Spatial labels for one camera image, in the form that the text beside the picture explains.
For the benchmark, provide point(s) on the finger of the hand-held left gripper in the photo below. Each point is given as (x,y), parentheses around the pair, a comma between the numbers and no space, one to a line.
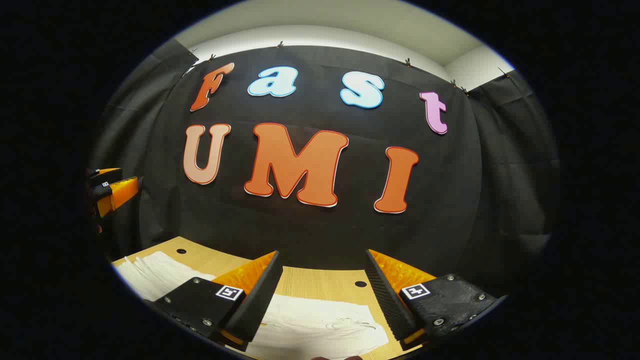
(120,192)
(107,176)

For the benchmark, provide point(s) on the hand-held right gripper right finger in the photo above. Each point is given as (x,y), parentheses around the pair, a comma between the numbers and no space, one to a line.
(389,300)

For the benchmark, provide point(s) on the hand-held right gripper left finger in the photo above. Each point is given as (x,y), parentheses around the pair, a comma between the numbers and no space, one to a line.
(257,305)

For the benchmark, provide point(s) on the white jeans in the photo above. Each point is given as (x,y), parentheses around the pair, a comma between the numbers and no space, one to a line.
(310,325)

